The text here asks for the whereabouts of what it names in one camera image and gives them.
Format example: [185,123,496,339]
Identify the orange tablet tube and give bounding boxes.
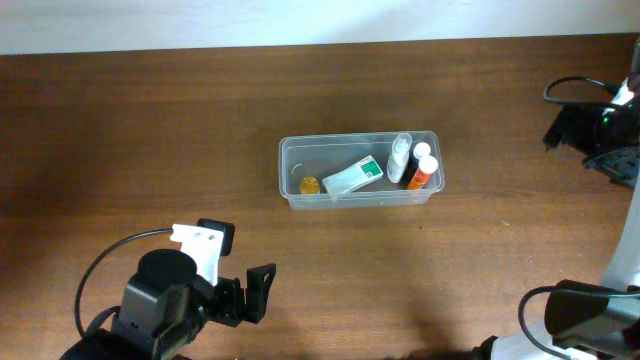
[407,155,439,190]

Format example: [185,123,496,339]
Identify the green white medicine box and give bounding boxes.
[322,155,383,197]

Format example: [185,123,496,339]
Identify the white tube bottle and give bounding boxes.
[386,133,412,184]

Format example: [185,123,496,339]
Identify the black bottle white cap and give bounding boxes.
[401,142,431,188]

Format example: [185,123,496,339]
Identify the clear plastic container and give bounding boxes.
[278,130,445,210]

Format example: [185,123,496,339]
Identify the black right camera cable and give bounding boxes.
[516,75,640,360]

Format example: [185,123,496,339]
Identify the small jar gold lid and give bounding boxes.
[299,177,321,195]

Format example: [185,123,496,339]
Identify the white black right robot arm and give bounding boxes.
[467,55,639,359]

